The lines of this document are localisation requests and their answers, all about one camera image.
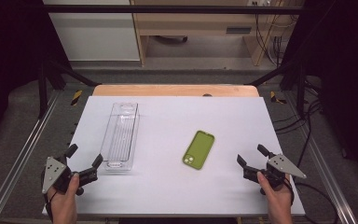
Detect white cabinet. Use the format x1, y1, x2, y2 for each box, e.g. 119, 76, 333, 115
42, 0, 141, 62

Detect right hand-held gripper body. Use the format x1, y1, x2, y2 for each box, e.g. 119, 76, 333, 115
242, 153, 308, 196

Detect white table cover sheet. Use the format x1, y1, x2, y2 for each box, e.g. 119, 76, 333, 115
42, 95, 306, 217

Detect black curtain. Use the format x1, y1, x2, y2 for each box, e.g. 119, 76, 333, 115
282, 0, 358, 182
0, 0, 72, 152

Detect aluminium floor rail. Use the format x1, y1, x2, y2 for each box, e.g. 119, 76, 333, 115
283, 92, 358, 224
0, 90, 62, 224

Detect black floor cables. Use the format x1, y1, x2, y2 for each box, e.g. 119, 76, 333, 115
273, 78, 324, 169

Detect person's left hand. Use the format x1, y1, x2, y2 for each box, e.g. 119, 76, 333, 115
46, 172, 80, 224

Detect black upright frame post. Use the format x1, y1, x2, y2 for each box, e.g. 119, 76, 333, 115
37, 59, 48, 119

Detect green phone case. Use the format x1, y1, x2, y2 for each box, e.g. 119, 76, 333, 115
182, 130, 216, 171

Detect yellow black tape marker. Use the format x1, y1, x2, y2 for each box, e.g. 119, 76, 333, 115
269, 91, 288, 105
70, 90, 84, 106

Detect long black frame bar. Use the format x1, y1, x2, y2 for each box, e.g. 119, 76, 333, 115
41, 4, 306, 15

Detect clear plastic container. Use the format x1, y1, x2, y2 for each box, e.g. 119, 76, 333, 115
100, 102, 141, 173

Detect wooden table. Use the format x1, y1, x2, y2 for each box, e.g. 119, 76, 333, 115
92, 84, 260, 98

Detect black diagonal frame brace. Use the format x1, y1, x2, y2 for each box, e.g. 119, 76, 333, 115
244, 60, 296, 87
45, 59, 102, 88

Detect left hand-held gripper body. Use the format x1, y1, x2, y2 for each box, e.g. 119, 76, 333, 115
41, 154, 100, 197

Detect light wooden desk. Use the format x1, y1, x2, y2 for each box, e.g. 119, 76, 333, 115
130, 0, 306, 67

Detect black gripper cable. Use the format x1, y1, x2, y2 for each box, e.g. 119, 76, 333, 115
293, 181, 340, 224
40, 170, 59, 224

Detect person's right hand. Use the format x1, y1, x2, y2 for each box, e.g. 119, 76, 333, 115
255, 171, 295, 224

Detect bundle of black desk cables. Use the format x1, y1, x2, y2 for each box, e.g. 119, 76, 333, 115
254, 13, 294, 67

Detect white power strip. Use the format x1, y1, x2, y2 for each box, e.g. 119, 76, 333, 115
247, 0, 273, 7

